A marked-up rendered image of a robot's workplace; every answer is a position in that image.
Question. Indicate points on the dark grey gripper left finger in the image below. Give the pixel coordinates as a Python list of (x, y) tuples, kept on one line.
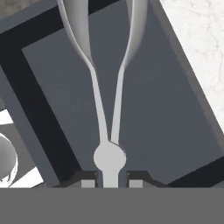
[(87, 178)]

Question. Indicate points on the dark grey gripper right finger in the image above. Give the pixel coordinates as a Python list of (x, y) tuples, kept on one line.
[(137, 178)]

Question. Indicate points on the grey metal tongs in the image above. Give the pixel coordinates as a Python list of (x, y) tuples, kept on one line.
[(109, 157)]

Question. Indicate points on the dark grey open drawer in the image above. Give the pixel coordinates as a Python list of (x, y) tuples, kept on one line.
[(157, 116)]

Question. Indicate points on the grey round metal object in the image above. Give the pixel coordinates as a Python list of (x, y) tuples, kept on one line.
[(6, 159)]

